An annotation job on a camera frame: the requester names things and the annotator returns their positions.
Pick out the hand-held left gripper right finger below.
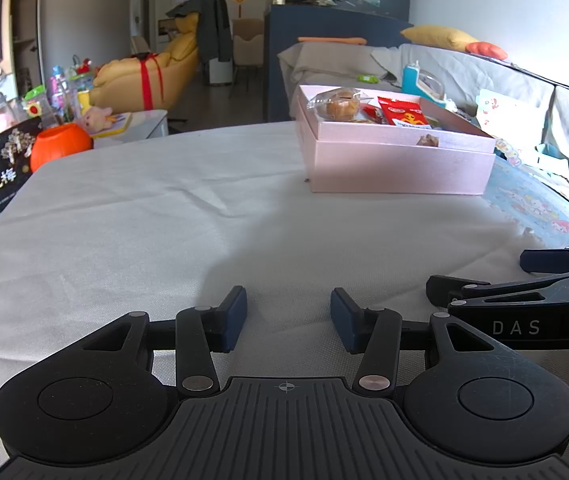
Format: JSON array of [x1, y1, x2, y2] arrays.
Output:
[[329, 287, 498, 395]]

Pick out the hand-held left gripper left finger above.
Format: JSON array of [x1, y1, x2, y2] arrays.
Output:
[[82, 285, 249, 395]]

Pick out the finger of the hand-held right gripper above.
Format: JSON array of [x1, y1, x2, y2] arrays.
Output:
[[519, 242, 569, 275], [425, 274, 569, 309]]

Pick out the pink cardboard box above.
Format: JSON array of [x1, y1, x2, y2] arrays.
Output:
[[295, 84, 496, 196]]

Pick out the red snack packet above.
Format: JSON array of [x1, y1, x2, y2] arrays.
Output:
[[375, 96, 438, 128]]

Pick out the brown bun clear packet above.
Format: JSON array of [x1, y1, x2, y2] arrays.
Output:
[[307, 87, 380, 122]]

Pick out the blue cartoon sticker sheet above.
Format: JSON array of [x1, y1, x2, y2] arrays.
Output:
[[482, 152, 569, 251]]

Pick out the white tablecloth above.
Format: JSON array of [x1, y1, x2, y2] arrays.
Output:
[[0, 120, 569, 461]]

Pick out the cartoon card pack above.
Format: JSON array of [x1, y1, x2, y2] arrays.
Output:
[[475, 89, 545, 161]]

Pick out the white side table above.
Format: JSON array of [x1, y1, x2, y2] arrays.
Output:
[[89, 109, 170, 150]]

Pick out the orange pillow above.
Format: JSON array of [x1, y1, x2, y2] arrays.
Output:
[[465, 41, 509, 61]]

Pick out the yellow picture book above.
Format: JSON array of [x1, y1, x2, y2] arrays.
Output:
[[89, 112, 132, 137]]

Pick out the pink plush toy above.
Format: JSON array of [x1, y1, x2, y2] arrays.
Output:
[[77, 106, 115, 133]]

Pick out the yellow pillow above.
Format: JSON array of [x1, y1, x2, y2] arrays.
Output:
[[401, 24, 480, 53]]

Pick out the orange pumpkin container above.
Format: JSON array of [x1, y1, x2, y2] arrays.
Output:
[[29, 122, 94, 172]]

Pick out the grey covered sofa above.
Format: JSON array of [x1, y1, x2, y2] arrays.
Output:
[[277, 40, 569, 211]]

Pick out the red ribbon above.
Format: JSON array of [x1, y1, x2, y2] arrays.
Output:
[[132, 52, 165, 103]]

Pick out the yellow armchair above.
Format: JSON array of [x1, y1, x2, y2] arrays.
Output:
[[89, 10, 200, 113]]

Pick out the long orange toy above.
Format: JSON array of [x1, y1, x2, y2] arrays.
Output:
[[297, 36, 368, 46]]

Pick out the beige dining chair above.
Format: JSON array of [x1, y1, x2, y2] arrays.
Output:
[[232, 17, 265, 91]]

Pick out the green toy packet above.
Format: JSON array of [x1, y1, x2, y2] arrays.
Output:
[[22, 85, 48, 116]]

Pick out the dark blue cabinet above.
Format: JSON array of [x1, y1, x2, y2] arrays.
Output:
[[263, 4, 415, 123]]

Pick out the colourful water bottle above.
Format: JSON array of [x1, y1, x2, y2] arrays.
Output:
[[47, 65, 68, 111]]

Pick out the dark coat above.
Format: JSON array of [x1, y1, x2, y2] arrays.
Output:
[[167, 0, 232, 66]]

